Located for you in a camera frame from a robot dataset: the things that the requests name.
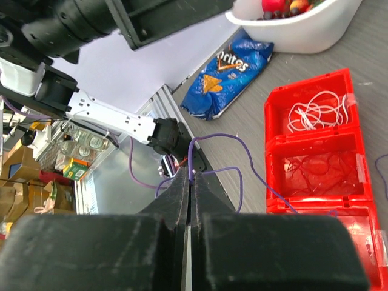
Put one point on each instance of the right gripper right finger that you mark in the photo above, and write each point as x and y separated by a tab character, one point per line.
232	251

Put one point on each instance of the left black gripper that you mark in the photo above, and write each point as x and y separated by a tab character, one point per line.
146	21

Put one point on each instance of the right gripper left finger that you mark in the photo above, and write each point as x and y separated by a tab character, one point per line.
144	251

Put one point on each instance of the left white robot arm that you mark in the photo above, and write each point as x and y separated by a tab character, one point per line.
34	33

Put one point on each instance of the blue Doritos chip bag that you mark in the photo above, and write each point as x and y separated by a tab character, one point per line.
226	76

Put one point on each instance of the green box background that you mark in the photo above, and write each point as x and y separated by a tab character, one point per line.
75	170

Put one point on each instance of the red three-compartment tray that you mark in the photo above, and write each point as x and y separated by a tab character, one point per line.
316	162

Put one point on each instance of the red apple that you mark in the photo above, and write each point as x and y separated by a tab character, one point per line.
273	5

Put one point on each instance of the cardboard boxes background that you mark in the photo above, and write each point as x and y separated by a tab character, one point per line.
27	190

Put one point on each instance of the white plastic basket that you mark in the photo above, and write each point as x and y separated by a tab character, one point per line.
311	32

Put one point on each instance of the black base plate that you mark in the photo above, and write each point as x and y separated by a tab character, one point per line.
194	151

